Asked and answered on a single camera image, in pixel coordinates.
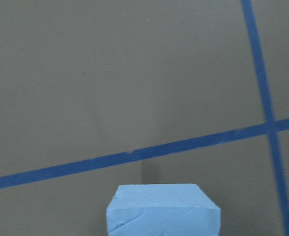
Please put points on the light blue foam block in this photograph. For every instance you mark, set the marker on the light blue foam block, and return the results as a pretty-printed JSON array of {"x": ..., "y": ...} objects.
[{"x": 162, "y": 210}]

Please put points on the brown paper table cover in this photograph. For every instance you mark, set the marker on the brown paper table cover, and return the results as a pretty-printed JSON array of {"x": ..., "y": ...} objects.
[{"x": 81, "y": 79}]

